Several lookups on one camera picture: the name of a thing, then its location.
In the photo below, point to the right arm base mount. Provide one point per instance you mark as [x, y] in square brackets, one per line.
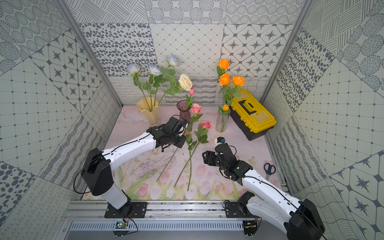
[239, 208]

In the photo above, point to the yellow black toolbox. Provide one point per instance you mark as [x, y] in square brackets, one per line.
[250, 116]

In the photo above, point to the pink tulip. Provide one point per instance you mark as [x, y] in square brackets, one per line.
[189, 98]

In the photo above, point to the floral pink table mat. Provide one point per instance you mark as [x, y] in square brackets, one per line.
[172, 174]

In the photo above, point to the yellow tulip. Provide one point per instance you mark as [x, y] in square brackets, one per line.
[224, 110]

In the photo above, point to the orange rose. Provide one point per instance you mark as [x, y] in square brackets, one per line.
[237, 83]
[222, 67]
[224, 82]

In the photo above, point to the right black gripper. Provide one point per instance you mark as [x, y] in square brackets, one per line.
[209, 157]

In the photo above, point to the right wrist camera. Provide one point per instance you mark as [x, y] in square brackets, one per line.
[219, 141]

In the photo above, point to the pink rose pair stem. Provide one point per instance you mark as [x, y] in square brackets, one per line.
[201, 138]

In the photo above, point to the black scissors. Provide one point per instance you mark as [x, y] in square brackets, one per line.
[269, 169]

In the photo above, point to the yellow ruffled vase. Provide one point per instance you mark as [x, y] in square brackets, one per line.
[152, 117]

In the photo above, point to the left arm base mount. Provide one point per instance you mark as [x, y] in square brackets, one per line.
[126, 210]

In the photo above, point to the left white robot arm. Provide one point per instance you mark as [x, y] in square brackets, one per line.
[98, 168]

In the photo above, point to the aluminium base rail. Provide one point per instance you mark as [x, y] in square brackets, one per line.
[97, 216]

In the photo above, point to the pink rose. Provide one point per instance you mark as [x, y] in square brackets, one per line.
[191, 115]

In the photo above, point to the purple glass vase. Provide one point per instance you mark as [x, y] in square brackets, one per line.
[183, 109]

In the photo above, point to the white-blue rose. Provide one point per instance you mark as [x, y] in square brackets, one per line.
[155, 81]
[134, 71]
[169, 71]

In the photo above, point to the clear glass vase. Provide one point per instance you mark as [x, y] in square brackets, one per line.
[222, 121]

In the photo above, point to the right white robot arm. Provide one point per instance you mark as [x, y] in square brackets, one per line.
[299, 220]

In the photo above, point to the cream white rose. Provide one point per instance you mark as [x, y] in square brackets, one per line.
[184, 83]

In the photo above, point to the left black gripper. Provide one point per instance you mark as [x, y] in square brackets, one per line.
[177, 129]

